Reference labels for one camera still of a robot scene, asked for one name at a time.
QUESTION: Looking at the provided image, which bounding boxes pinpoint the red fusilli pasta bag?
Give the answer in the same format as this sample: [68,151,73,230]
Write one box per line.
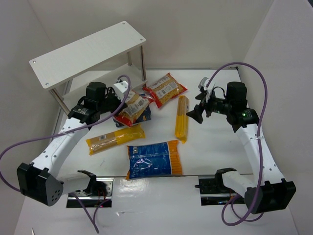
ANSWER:
[113,90,154,127]

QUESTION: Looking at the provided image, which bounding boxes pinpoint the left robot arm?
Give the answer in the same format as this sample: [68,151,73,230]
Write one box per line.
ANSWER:
[17,81,130,207]

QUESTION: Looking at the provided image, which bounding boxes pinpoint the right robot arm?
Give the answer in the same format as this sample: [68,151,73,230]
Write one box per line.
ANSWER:
[187,78,296,214]

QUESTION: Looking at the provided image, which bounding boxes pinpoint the blue Barilla pasta box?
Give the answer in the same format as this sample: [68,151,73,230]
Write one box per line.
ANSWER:
[113,106,151,128]

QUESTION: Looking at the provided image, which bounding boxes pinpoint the red macaroni bag near shelf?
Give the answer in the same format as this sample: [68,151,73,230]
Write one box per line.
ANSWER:
[143,73,188,109]

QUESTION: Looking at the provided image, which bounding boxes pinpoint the white two-tier shelf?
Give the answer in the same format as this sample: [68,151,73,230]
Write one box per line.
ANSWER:
[29,21,147,114]

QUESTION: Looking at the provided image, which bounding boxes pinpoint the blue and orange pasta bag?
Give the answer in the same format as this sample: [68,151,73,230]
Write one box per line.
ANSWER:
[126,140,183,180]

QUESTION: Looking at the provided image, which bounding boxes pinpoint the yellow spaghetti pack right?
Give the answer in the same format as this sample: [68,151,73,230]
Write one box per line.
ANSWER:
[175,95,189,144]

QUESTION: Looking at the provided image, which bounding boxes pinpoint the yellow spaghetti pack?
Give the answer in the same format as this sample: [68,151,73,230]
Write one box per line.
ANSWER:
[86,124,145,156]
[175,95,189,144]

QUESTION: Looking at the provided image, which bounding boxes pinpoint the yellow spaghetti pack left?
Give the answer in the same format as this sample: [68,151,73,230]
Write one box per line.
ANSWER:
[86,124,145,156]

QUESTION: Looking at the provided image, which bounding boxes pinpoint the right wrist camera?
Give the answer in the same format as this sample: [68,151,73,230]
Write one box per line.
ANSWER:
[198,77,215,101]

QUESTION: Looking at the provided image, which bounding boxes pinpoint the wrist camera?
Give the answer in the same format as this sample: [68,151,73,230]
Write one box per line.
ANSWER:
[113,80,129,101]
[198,77,215,101]

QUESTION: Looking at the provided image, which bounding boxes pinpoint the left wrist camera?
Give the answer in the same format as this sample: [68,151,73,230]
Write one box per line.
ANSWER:
[113,80,129,101]

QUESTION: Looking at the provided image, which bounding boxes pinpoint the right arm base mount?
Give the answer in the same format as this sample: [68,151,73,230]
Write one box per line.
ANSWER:
[195,175,236,206]

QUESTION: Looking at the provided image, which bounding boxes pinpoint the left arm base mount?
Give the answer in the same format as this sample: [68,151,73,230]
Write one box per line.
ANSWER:
[74,177,114,208]

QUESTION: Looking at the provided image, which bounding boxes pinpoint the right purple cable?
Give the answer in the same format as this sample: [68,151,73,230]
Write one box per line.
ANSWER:
[205,62,268,225]

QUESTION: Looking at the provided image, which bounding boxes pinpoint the purple cable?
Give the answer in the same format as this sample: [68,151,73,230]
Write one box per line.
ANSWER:
[0,74,132,233]
[205,62,268,225]

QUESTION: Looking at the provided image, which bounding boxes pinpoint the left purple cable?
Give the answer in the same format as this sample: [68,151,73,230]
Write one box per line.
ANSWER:
[0,74,132,233]

